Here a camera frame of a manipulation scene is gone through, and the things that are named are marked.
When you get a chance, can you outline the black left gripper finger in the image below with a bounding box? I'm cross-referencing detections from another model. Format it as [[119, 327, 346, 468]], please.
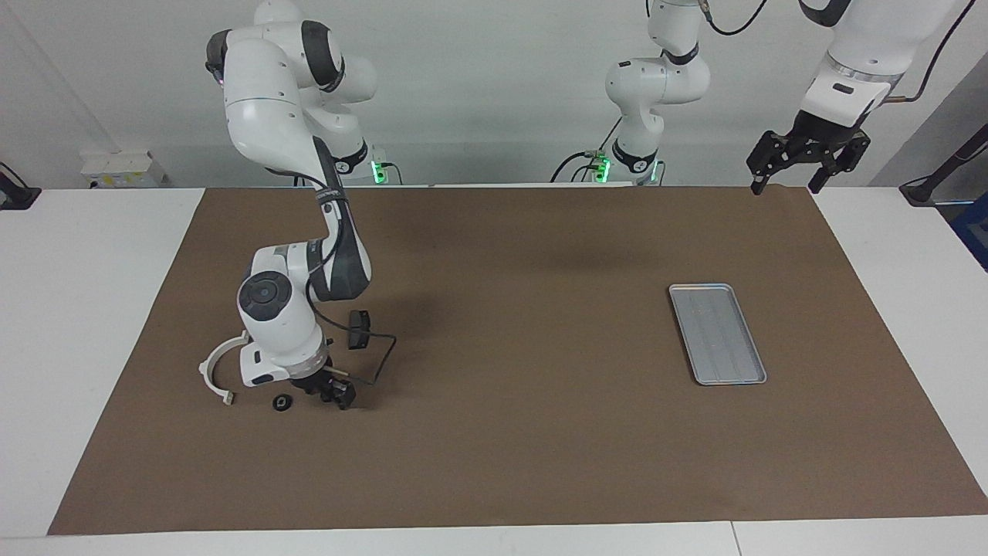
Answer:
[[807, 130, 871, 194], [746, 131, 797, 195]]

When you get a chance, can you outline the silver metal tray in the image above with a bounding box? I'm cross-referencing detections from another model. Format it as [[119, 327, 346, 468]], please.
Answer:
[[668, 283, 768, 386]]

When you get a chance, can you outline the black stand with clamp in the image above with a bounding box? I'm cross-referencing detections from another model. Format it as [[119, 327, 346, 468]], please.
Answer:
[[899, 124, 988, 208]]

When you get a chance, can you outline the blue box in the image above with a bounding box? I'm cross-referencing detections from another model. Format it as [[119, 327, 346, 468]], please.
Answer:
[[949, 193, 988, 271]]

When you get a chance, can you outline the brown table mat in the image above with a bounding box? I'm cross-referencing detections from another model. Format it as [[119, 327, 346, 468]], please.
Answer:
[[48, 185, 988, 535]]

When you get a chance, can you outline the white power box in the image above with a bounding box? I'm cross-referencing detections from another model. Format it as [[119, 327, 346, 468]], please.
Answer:
[[81, 151, 167, 188]]

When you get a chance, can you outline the black table clamp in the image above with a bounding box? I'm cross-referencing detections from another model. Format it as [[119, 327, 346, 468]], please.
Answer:
[[0, 162, 41, 211]]

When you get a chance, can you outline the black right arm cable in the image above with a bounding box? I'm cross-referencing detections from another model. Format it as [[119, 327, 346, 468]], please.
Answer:
[[307, 135, 399, 387]]

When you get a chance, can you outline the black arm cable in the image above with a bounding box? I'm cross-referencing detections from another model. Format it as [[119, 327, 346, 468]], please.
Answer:
[[699, 0, 975, 103], [307, 135, 399, 387]]

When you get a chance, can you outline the white curved plastic bracket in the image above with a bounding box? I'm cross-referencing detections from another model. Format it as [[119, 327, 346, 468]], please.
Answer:
[[198, 331, 252, 406]]

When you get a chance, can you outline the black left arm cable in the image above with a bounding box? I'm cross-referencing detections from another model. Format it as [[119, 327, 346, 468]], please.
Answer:
[[699, 0, 975, 103]]

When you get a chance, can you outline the black base cable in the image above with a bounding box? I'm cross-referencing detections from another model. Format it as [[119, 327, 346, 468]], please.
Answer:
[[550, 116, 624, 184]]

